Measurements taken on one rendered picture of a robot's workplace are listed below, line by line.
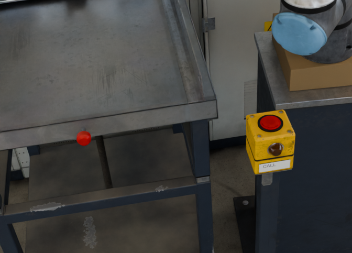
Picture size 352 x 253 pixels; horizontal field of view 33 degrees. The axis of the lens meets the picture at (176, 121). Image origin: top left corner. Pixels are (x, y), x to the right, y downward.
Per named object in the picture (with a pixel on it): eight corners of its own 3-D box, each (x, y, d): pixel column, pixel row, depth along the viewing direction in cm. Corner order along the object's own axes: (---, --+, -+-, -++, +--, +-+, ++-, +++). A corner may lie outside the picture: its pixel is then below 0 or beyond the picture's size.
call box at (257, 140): (293, 170, 122) (296, 133, 115) (254, 176, 121) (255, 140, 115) (282, 143, 128) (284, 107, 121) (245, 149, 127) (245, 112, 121)
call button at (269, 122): (283, 132, 117) (283, 126, 116) (262, 135, 117) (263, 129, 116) (277, 119, 120) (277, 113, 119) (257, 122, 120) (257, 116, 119)
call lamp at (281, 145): (285, 158, 117) (286, 145, 115) (268, 161, 117) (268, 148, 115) (283, 153, 118) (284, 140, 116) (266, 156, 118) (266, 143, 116)
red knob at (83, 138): (92, 146, 135) (89, 135, 132) (78, 148, 134) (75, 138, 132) (91, 133, 138) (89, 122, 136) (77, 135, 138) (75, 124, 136)
